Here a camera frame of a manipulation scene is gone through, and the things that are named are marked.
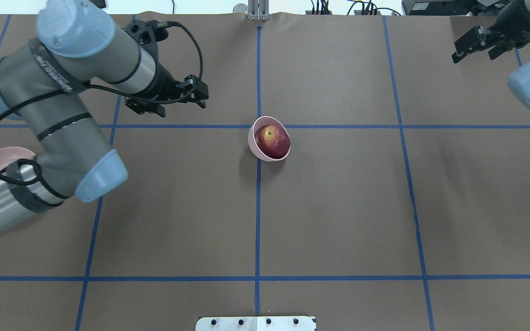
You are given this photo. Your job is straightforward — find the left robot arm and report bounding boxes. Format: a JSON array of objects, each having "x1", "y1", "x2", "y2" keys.
[{"x1": 0, "y1": 0, "x2": 208, "y2": 236}]

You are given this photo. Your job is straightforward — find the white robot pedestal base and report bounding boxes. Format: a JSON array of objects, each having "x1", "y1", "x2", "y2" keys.
[{"x1": 195, "y1": 316, "x2": 317, "y2": 331}]

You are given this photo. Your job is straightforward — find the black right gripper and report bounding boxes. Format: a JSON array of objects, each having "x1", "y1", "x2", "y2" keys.
[{"x1": 452, "y1": 5, "x2": 530, "y2": 63}]

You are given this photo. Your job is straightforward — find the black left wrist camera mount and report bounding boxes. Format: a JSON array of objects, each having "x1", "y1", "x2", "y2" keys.
[{"x1": 123, "y1": 19, "x2": 169, "y2": 52}]

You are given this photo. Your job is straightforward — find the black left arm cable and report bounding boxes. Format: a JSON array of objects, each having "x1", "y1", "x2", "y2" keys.
[{"x1": 0, "y1": 21, "x2": 204, "y2": 187}]

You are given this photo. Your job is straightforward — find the aluminium frame post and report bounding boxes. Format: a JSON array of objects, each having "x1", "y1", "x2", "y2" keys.
[{"x1": 247, "y1": 0, "x2": 271, "y2": 21}]

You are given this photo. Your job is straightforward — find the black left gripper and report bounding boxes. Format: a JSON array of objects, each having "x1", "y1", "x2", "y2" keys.
[{"x1": 125, "y1": 63, "x2": 209, "y2": 118}]

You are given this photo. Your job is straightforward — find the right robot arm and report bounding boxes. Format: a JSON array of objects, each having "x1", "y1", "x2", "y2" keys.
[{"x1": 452, "y1": 0, "x2": 530, "y2": 110}]

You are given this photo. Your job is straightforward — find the red apple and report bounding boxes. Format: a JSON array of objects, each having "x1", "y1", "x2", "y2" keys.
[{"x1": 256, "y1": 125, "x2": 291, "y2": 160}]

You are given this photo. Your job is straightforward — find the pink bowl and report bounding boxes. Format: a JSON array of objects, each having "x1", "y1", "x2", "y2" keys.
[{"x1": 248, "y1": 116, "x2": 292, "y2": 163}]

